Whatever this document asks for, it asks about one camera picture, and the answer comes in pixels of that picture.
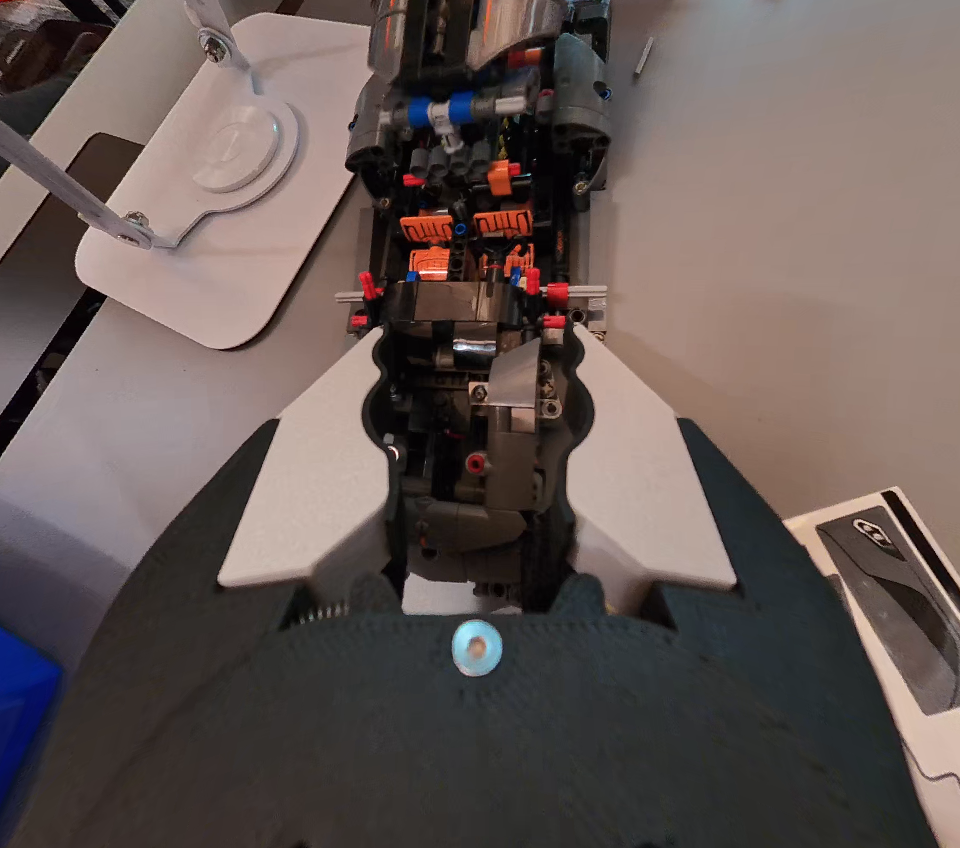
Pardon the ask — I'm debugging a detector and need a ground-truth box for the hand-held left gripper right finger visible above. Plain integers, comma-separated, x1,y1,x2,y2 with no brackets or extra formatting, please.
564,322,740,594

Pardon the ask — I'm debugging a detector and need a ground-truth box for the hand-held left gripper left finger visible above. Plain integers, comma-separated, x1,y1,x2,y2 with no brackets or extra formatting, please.
216,325,402,590

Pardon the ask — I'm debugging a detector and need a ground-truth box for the grey orange lego car model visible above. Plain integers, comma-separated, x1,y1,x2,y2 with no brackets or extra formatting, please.
333,0,618,613

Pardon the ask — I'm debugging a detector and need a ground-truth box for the lego sticker sheet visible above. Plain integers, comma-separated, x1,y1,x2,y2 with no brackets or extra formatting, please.
783,486,960,848

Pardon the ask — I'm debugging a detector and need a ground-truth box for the white book stand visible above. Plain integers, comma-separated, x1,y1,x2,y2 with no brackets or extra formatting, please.
0,0,374,352

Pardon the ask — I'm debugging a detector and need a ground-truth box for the blue plastic bin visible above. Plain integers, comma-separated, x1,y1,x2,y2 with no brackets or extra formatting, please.
0,627,65,815

